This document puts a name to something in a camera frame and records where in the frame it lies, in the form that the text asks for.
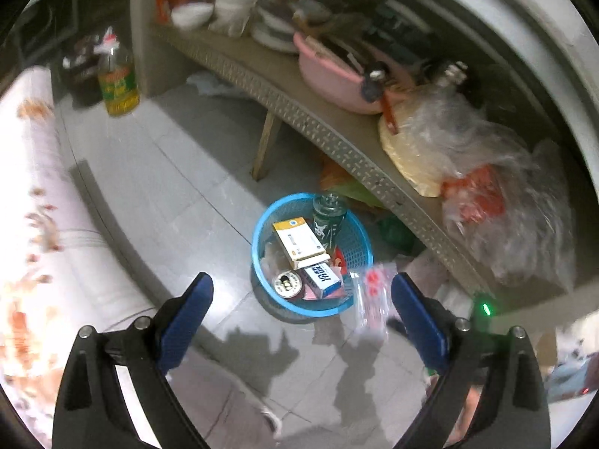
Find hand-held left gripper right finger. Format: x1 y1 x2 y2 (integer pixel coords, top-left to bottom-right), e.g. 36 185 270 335
390 272 552 449

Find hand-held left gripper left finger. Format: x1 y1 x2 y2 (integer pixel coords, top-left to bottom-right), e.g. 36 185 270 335
52 271 215 449

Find clear zip bag pink print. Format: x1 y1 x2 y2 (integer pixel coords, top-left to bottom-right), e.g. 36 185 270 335
349 262 398 337

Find blue plastic basket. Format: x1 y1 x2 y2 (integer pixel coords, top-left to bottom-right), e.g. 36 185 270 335
251 193 374 317

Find blue white toothpaste box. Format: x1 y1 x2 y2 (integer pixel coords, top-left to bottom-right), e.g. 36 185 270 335
299 262 344 299

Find round silver tin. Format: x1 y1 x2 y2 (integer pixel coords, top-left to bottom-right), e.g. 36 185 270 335
272 269 302 299

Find green plastic bottle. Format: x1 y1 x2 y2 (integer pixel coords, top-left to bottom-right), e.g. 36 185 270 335
312 193 348 253

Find yellow white box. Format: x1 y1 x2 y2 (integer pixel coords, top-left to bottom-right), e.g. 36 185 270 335
272 217 328 271

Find green plastic bag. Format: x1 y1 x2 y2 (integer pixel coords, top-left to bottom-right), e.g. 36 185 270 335
378 215 415 253

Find crumpled clear plastic bags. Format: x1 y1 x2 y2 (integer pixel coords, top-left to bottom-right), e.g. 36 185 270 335
398 89 576 291

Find white shoe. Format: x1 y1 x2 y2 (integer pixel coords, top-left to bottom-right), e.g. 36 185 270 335
259 404 284 440

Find yellow plate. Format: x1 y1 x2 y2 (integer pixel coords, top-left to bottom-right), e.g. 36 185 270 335
378 98 450 197

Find orange plastic bag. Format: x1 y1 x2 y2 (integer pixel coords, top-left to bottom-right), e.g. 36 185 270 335
319 159 384 209

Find floral checked tablecloth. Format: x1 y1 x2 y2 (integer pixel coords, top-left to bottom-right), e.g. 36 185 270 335
0 65 155 449

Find cooking oil bottle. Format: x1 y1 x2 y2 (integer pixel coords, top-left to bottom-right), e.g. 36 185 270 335
97 37 140 117

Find pink plastic basin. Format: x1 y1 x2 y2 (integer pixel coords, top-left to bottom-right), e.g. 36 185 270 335
293 32 398 115

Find dark bag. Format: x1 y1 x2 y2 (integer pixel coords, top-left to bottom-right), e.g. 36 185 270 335
62 33 106 106

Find stack of plates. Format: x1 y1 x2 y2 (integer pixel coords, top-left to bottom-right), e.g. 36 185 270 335
253 0 300 52

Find white bowl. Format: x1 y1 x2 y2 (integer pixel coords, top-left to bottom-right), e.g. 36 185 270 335
171 2 215 28

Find stack of white bowls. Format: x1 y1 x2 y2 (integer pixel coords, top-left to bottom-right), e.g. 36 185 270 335
213 0 267 36

